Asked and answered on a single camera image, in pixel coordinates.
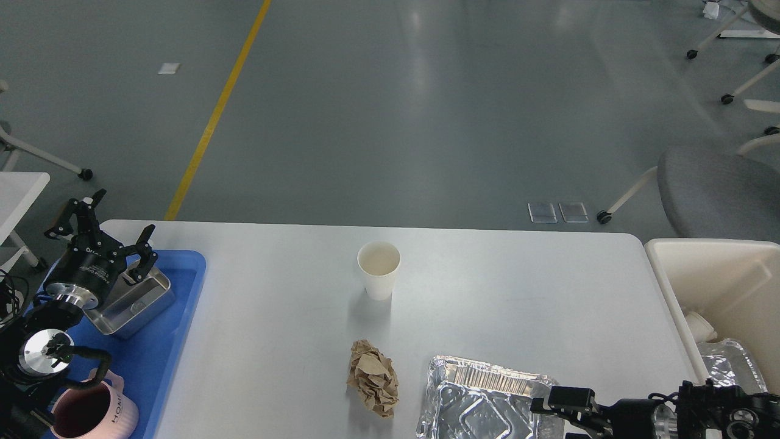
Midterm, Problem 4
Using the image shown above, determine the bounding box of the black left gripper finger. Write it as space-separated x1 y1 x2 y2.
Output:
122 224 158 285
44 189 108 248

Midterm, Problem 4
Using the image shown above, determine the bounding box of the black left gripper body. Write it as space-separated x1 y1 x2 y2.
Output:
44 235 127 309

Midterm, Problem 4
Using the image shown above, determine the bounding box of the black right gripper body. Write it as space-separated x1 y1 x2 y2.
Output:
601 398 677 438

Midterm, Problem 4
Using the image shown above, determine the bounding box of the stainless steel square dish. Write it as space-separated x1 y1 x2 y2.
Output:
84 266 176 340

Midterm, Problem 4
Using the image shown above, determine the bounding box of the aluminium foil tray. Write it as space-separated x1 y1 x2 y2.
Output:
417 355 564 438

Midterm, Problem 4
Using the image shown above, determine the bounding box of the pink ribbed mug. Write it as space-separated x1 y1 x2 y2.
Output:
50 370 140 438

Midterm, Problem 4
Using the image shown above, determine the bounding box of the white paper cup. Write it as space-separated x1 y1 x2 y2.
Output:
356 241 402 302

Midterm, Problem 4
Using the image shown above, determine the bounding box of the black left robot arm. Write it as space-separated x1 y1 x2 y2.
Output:
1 189 158 438

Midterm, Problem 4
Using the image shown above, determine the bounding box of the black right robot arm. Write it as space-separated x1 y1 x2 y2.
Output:
530 379 779 438

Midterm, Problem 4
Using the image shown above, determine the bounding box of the white side table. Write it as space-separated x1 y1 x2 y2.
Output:
1 171 50 272

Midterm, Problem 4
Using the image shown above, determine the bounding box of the blue plastic tray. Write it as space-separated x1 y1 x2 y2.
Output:
68 249 207 438

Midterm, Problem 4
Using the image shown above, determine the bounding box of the small white cup in bin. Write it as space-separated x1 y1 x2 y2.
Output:
684 312 719 344

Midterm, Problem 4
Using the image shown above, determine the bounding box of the white paper on floor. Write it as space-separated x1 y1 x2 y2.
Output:
158 62 181 75

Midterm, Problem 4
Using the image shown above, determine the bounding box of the white plastic bin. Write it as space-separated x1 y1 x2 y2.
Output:
645 238 779 393

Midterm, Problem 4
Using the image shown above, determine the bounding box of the right floor outlet plate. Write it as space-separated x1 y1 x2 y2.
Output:
558 202 589 223

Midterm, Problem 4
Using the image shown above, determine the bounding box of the floor outlet plate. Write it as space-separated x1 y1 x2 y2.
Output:
558 202 589 223
527 202 558 223

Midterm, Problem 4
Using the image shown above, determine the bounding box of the left floor outlet plate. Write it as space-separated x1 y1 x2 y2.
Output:
527 202 558 223

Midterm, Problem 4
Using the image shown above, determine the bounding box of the crumpled brown paper ball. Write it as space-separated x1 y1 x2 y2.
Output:
346 339 399 419

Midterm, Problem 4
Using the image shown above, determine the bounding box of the grey office chair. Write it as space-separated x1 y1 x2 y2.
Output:
597 147 779 243

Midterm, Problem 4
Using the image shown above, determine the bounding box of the white chair legs top right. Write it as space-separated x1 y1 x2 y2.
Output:
686 0 780 156

